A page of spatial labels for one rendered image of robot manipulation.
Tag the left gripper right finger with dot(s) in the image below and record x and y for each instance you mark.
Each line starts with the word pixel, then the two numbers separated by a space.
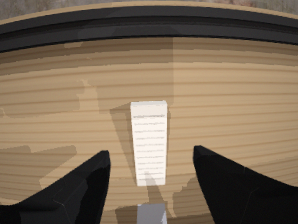
pixel 236 194

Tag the dark brown low bench with grey legs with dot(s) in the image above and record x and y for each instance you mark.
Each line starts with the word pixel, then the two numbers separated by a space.
pixel 152 214

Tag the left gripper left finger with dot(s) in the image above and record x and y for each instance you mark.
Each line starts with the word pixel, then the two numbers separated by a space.
pixel 76 198

